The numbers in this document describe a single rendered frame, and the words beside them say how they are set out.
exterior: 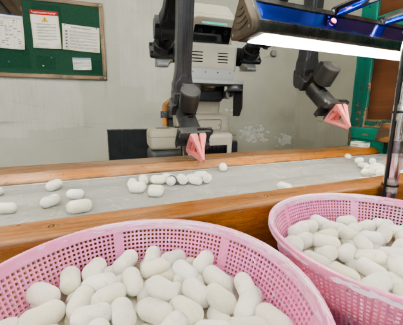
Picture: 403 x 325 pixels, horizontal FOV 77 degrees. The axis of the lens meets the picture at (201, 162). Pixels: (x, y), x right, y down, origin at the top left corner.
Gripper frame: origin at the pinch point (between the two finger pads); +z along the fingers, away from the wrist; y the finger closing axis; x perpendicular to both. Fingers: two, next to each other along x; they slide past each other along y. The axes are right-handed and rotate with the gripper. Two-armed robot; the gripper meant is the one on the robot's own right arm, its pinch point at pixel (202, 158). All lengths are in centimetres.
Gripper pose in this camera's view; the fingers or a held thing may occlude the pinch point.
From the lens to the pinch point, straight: 67.2
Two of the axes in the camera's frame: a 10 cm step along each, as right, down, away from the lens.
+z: 2.8, 7.4, -6.1
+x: -2.2, 6.7, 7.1
